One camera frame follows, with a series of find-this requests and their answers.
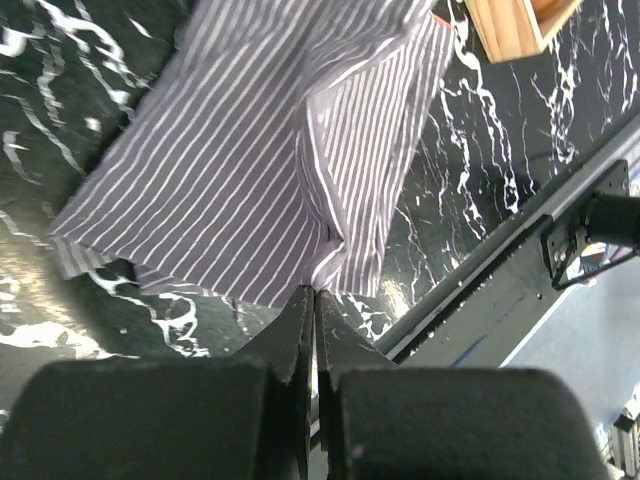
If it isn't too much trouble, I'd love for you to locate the grey striped boxer underwear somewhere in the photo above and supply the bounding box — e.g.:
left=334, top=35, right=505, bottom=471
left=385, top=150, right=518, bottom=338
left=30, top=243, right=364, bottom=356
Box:
left=49, top=1, right=455, bottom=308

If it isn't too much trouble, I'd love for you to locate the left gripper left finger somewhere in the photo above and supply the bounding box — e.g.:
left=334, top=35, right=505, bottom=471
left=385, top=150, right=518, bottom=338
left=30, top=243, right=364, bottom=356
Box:
left=1, top=287, right=314, bottom=479

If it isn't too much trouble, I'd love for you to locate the black marble pattern mat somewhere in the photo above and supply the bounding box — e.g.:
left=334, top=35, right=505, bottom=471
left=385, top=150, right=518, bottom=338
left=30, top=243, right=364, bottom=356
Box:
left=1, top=1, right=639, bottom=369

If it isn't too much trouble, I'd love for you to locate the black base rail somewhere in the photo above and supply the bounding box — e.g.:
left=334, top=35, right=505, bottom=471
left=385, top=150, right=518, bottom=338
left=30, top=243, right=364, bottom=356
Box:
left=374, top=112, right=640, bottom=371

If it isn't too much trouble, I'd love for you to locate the wooden compartment tray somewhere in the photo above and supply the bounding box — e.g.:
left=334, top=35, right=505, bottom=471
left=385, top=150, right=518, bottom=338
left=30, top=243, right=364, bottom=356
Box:
left=465, top=0, right=582, bottom=63

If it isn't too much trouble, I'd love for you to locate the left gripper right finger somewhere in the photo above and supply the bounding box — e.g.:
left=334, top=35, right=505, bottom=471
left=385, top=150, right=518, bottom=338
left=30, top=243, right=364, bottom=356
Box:
left=314, top=292, right=608, bottom=479

